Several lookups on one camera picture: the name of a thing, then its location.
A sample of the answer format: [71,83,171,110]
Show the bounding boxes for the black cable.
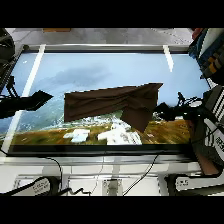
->
[0,148,64,179]
[122,152,162,197]

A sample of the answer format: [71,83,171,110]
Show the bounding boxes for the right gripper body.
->
[153,102,178,122]

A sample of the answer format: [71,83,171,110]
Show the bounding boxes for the brown garment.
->
[63,82,165,134]

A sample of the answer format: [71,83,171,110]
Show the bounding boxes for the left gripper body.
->
[20,90,55,112]

